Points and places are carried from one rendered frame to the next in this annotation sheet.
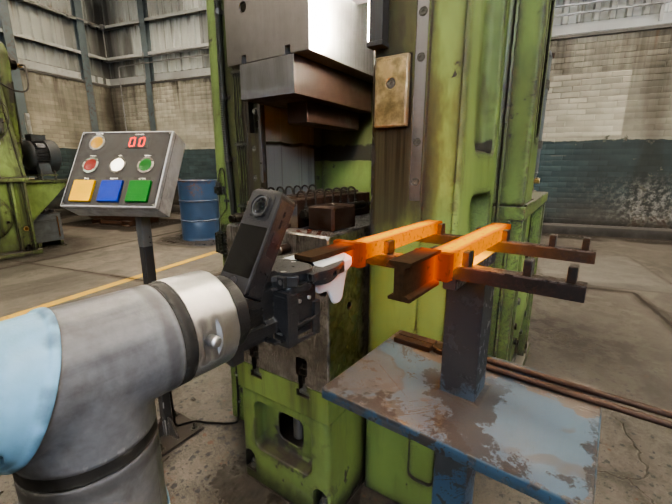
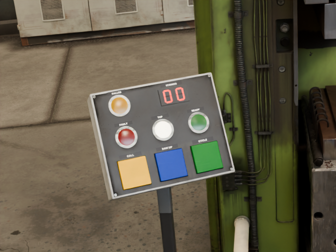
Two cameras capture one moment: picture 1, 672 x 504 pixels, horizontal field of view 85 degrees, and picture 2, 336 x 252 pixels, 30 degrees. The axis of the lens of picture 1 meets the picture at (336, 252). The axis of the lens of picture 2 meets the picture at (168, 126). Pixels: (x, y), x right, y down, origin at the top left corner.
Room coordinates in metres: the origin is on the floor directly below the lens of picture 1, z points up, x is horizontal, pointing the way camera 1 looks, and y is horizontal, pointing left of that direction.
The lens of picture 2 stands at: (-0.16, 1.32, 1.73)
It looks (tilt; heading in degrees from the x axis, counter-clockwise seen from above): 23 degrees down; 336
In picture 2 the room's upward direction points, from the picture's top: 5 degrees counter-clockwise
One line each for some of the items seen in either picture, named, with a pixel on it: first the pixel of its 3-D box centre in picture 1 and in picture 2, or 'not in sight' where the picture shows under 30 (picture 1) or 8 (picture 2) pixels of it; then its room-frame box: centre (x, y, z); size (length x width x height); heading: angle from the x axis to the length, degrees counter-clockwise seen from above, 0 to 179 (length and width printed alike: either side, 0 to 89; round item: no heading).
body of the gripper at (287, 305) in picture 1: (263, 303); not in sight; (0.38, 0.08, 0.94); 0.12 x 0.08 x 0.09; 143
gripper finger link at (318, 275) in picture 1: (315, 273); not in sight; (0.41, 0.02, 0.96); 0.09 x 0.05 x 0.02; 140
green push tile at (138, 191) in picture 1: (139, 191); (206, 157); (1.18, 0.62, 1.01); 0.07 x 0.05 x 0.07; 81
